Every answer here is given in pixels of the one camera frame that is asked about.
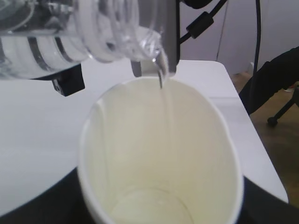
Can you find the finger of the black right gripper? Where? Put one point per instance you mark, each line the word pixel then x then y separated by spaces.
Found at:
pixel 69 81

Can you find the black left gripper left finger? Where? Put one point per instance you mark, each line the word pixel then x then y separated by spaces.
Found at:
pixel 61 204

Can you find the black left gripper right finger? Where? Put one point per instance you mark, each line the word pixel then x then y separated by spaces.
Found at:
pixel 261 207

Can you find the white paper cup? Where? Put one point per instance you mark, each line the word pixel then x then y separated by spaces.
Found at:
pixel 158 155

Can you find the black office chair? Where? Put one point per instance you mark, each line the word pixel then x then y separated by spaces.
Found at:
pixel 279 73

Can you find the clear water bottle green label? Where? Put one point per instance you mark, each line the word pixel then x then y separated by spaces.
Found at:
pixel 42 37

